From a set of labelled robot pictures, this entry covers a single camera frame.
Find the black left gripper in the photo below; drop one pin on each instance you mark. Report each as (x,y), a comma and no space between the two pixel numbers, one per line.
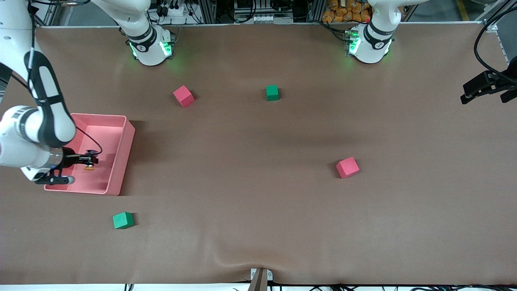
(500,81)

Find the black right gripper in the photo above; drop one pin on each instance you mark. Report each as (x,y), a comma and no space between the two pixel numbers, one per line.
(73,160)

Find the orange capped push button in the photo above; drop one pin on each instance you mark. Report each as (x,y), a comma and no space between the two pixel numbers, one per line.
(89,167)

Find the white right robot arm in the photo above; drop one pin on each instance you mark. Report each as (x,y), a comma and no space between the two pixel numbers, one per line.
(48,121)

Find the pink plastic bin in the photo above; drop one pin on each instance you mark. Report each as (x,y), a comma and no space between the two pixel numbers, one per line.
(109,161)

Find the green foam cube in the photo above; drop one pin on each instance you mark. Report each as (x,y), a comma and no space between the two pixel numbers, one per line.
(122,220)
(272,93)

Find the pink foam cube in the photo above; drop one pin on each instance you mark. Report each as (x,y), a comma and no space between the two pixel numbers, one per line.
(183,96)
(347,167)

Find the orange parts heap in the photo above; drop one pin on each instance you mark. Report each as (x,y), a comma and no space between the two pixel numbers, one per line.
(343,14)

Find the white power strip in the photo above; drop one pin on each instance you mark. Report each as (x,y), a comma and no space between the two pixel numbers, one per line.
(174,10)

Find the brown table mat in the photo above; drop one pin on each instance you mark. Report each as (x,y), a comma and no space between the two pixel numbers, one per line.
(258,222)

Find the aluminium equipment rack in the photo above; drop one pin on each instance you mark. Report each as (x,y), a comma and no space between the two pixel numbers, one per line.
(262,10)

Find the aluminium frame post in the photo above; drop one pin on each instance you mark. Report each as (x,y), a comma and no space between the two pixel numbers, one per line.
(48,16)
(494,22)

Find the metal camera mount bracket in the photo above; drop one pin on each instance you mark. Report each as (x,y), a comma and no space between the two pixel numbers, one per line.
(259,279)

